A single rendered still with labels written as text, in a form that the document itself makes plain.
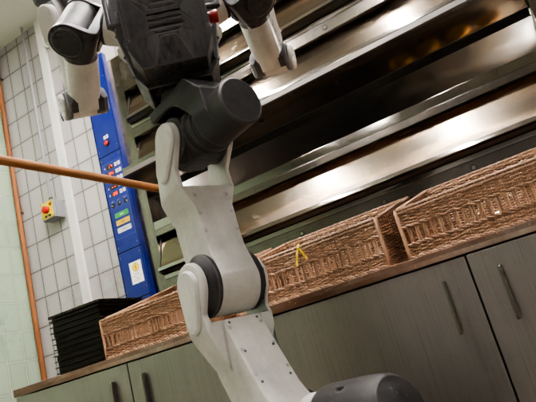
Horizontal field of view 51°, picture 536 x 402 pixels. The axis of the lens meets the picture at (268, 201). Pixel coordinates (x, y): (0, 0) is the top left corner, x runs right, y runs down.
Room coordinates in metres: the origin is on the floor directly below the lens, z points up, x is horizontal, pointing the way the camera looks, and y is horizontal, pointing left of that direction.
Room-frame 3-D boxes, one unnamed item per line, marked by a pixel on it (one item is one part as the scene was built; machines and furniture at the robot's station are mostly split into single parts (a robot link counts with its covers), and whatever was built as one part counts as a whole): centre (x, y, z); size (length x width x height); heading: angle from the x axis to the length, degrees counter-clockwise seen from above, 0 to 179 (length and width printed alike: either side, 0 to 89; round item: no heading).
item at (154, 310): (2.21, 0.38, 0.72); 0.56 x 0.49 x 0.28; 63
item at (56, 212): (2.83, 1.11, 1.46); 0.10 x 0.07 x 0.10; 64
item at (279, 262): (1.95, -0.15, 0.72); 0.56 x 0.49 x 0.28; 63
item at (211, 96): (1.23, 0.09, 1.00); 0.28 x 0.13 x 0.18; 41
